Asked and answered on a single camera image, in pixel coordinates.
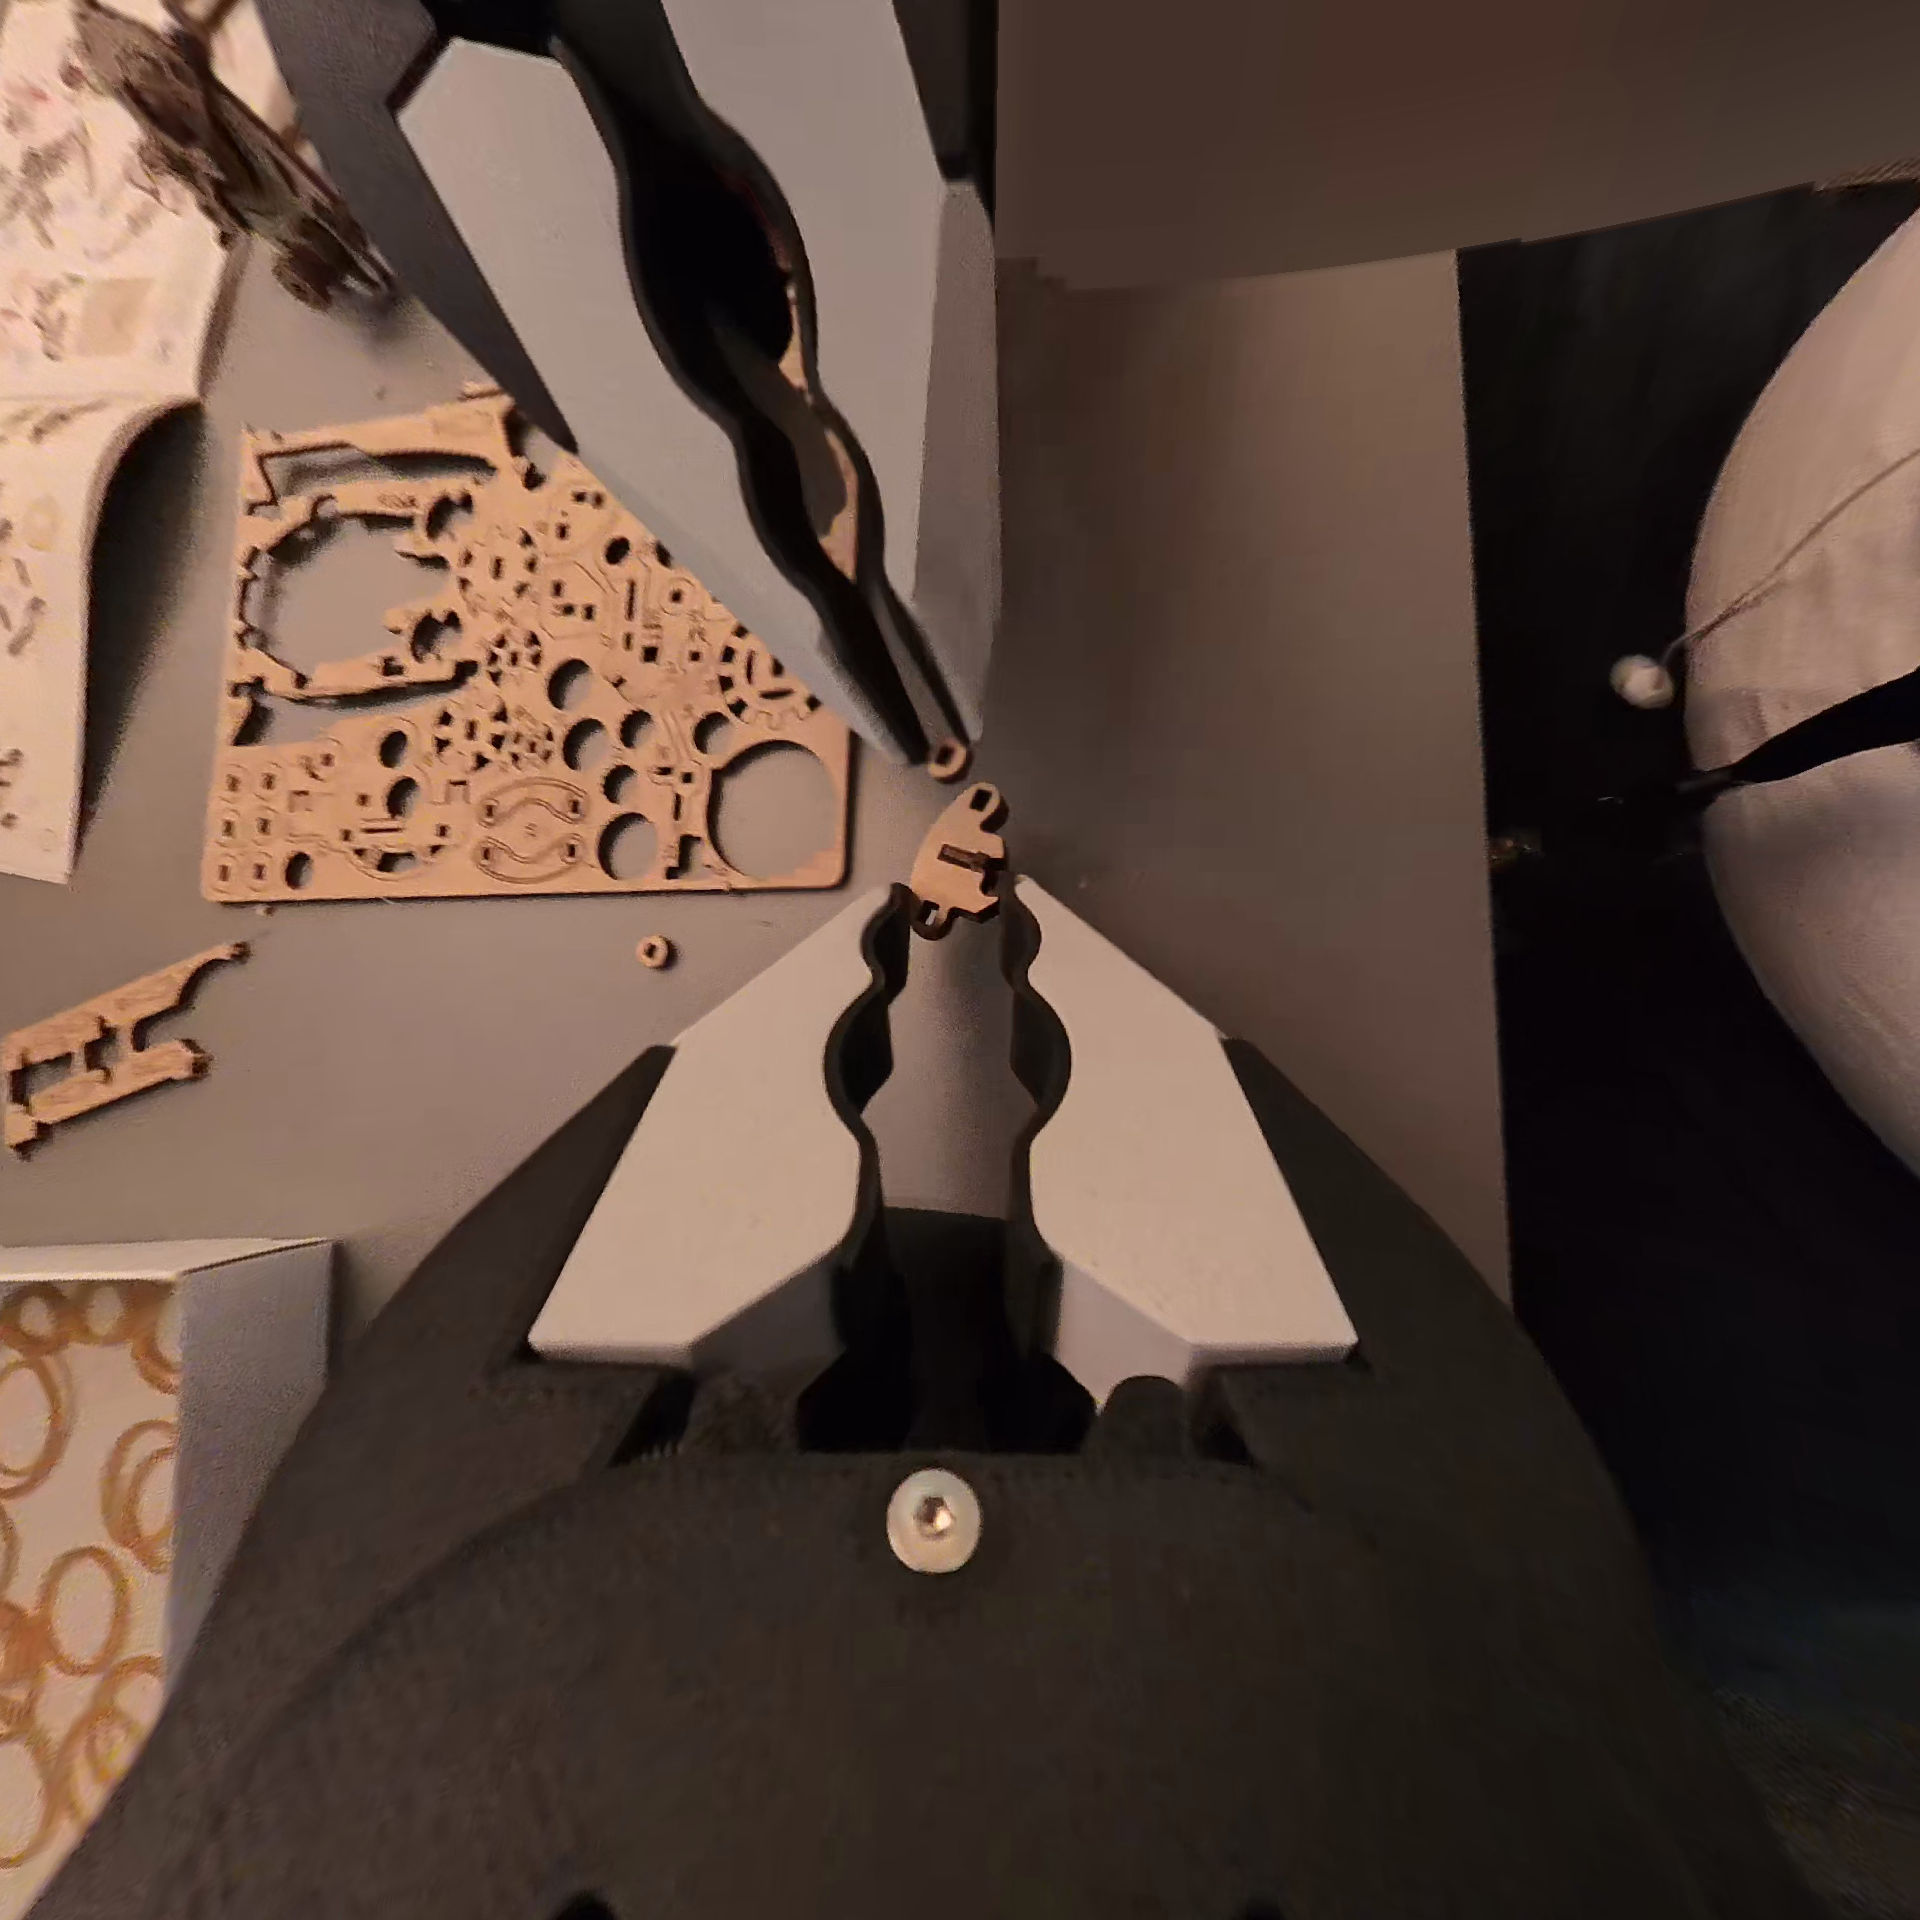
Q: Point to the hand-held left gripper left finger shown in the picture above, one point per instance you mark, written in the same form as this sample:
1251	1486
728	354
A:
705	1170

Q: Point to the flat wooden frame part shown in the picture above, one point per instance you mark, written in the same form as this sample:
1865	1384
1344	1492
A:
89	1060

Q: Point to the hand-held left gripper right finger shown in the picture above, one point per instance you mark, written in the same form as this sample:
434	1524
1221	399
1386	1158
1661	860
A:
1170	1170

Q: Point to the white box with gold rings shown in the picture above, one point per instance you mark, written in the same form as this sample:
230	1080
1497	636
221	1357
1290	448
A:
89	1500

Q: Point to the plywood parts sheet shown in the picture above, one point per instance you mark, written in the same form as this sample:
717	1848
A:
451	751

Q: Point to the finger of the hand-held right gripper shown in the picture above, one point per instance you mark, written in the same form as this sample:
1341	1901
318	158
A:
900	300
628	421

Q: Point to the small dark wooden model part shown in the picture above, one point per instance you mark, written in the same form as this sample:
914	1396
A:
960	870

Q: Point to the partly assembled wooden model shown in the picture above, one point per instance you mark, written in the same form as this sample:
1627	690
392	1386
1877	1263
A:
225	150

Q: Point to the open instruction booklet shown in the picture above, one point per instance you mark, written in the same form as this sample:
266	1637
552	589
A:
59	600

